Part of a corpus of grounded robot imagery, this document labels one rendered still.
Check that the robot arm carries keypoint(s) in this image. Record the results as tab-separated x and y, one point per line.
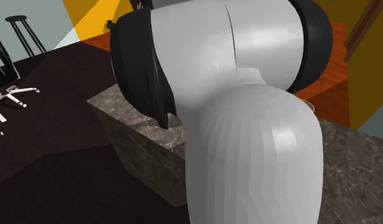
247	149

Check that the grey marble table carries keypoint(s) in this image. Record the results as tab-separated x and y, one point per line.
138	155

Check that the grey round bowl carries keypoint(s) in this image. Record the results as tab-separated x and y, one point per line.
310	104

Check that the black white office chair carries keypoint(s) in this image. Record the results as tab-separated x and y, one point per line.
3	72

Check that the black bar stool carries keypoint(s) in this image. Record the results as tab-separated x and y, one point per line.
15	18

